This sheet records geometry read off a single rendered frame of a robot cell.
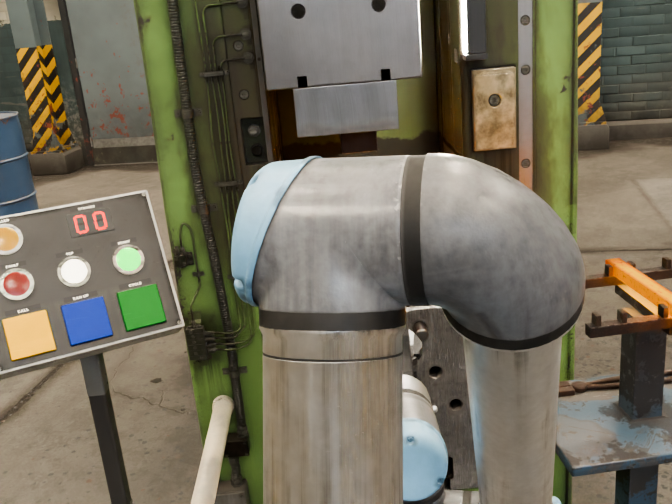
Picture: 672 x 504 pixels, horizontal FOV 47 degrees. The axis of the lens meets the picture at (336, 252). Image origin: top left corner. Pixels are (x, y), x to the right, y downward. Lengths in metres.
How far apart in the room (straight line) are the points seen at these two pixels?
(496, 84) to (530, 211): 1.11
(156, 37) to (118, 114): 6.63
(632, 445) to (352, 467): 1.02
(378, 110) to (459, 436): 0.72
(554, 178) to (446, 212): 1.24
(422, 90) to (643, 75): 5.67
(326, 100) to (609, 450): 0.84
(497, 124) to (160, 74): 0.71
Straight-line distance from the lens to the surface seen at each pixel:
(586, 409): 1.64
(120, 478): 1.75
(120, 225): 1.52
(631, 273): 1.57
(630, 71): 7.56
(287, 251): 0.56
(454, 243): 0.54
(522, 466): 0.82
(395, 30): 1.50
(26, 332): 1.46
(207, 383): 1.88
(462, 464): 1.77
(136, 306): 1.48
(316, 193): 0.56
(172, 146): 1.69
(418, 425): 0.98
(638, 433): 1.58
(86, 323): 1.47
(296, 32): 1.50
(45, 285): 1.49
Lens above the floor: 1.54
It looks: 19 degrees down
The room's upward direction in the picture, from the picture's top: 5 degrees counter-clockwise
